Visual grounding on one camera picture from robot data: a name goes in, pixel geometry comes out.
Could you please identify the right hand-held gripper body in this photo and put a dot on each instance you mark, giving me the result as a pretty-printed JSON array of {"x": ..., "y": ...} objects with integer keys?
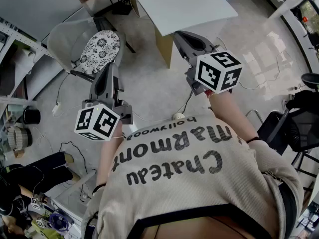
[{"x": 214, "y": 71}]

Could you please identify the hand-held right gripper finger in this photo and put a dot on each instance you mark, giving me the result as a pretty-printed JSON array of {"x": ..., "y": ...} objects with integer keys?
[
  {"x": 183, "y": 48},
  {"x": 204, "y": 42}
]

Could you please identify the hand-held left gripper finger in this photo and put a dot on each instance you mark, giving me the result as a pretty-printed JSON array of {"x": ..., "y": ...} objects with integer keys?
[
  {"x": 113, "y": 83},
  {"x": 96, "y": 86}
]

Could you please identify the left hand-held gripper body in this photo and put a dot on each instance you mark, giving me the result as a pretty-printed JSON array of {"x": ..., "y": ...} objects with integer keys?
[{"x": 99, "y": 123}]

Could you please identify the person's left forearm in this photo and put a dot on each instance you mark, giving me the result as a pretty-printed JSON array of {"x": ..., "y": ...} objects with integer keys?
[{"x": 107, "y": 158}]

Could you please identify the person's right forearm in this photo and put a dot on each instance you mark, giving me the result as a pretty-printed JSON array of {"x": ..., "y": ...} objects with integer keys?
[{"x": 231, "y": 116}]

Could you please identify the black and white floral cushion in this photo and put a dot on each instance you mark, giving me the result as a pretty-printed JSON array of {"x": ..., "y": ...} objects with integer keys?
[{"x": 99, "y": 51}]

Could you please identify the white power strip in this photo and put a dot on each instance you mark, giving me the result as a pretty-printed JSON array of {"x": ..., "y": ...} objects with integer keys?
[{"x": 56, "y": 108}]

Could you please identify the white clog shoe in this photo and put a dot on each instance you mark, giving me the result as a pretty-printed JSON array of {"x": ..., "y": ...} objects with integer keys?
[{"x": 178, "y": 116}]

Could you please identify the black round bin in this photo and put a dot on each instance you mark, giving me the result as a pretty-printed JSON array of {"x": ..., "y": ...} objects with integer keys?
[{"x": 32, "y": 116}]

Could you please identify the black router with antennas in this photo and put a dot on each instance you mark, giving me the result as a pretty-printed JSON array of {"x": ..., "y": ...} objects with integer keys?
[{"x": 122, "y": 6}]

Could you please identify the beige woven basket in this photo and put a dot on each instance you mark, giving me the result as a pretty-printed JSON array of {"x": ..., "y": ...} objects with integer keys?
[{"x": 20, "y": 138}]

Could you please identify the white metal shelf rack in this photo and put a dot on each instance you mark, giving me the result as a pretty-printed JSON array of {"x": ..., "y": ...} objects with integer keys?
[{"x": 15, "y": 48}]

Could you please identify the white refrigerator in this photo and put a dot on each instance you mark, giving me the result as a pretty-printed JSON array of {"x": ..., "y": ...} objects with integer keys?
[{"x": 42, "y": 6}]

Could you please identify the black office chair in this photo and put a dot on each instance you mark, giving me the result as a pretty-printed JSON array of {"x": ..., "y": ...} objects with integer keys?
[{"x": 296, "y": 128}]

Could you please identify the beige printed shirt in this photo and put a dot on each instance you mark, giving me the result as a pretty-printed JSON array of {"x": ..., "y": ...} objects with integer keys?
[{"x": 187, "y": 183}]

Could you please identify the chrome chair frame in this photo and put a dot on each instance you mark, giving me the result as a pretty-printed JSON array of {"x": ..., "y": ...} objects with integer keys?
[{"x": 254, "y": 117}]

